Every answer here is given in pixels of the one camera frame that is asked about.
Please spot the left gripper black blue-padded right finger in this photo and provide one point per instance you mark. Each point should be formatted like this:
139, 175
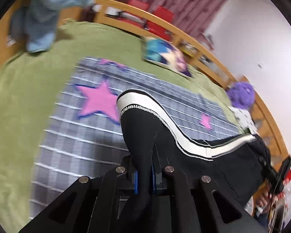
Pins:
204, 206

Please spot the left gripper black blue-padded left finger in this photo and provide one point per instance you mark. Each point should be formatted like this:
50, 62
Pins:
87, 205

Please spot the black pants with white stripe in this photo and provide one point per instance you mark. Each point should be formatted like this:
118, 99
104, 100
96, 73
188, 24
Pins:
238, 163

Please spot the person's right hand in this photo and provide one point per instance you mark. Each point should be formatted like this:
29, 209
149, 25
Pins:
265, 201

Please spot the grey grid quilt with stars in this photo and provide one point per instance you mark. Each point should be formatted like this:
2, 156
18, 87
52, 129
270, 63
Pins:
72, 146

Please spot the white dotted cloth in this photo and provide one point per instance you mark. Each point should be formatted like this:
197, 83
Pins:
244, 120

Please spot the purple plush toy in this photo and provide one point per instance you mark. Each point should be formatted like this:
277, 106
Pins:
241, 95

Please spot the green bed blanket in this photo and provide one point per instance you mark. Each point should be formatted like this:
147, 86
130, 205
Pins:
29, 85

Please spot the colourful geometric pillow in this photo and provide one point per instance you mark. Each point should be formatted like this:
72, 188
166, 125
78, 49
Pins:
163, 53

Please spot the wooden headboard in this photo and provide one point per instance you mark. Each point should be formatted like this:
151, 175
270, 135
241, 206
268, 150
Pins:
8, 48

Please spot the wooden bed rail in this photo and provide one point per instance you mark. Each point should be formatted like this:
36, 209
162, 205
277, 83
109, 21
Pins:
267, 126

